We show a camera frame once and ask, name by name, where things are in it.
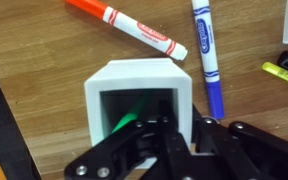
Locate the white square pen holder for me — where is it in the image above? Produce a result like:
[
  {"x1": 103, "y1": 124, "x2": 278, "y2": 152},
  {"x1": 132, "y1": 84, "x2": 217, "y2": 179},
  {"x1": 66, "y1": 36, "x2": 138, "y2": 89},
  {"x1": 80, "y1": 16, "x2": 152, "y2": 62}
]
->
[{"x1": 83, "y1": 58, "x2": 193, "y2": 169}]

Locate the green marker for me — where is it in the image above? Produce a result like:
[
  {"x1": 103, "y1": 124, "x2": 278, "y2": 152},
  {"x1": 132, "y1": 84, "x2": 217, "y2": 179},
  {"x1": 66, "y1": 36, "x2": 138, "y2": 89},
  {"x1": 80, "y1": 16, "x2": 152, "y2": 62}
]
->
[{"x1": 111, "y1": 96, "x2": 148, "y2": 134}]

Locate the orange and white marker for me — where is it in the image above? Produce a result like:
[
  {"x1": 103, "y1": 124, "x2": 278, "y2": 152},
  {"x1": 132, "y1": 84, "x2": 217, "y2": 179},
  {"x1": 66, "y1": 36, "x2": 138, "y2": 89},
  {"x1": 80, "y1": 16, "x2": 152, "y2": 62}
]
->
[{"x1": 65, "y1": 0, "x2": 188, "y2": 62}]

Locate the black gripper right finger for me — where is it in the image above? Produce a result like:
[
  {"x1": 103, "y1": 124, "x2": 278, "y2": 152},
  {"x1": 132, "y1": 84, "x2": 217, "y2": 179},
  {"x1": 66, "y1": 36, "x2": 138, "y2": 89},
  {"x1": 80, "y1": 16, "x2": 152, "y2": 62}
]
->
[{"x1": 192, "y1": 104, "x2": 288, "y2": 180}]

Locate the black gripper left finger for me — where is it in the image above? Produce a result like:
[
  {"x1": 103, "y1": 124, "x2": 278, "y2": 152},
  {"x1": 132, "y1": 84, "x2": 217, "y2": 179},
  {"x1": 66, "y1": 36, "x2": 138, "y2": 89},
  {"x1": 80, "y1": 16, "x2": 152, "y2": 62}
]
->
[{"x1": 63, "y1": 99, "x2": 198, "y2": 180}]

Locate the yellow highlighter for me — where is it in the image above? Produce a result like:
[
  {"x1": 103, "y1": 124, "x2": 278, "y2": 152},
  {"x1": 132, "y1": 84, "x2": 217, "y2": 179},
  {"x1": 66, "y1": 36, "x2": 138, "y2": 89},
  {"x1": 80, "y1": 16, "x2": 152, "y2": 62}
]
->
[{"x1": 262, "y1": 61, "x2": 288, "y2": 89}]

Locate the blue and white marker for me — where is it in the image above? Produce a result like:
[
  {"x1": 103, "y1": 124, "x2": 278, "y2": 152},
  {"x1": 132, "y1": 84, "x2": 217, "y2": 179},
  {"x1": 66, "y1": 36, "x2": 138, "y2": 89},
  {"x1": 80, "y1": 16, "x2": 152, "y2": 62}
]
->
[{"x1": 191, "y1": 0, "x2": 225, "y2": 120}]

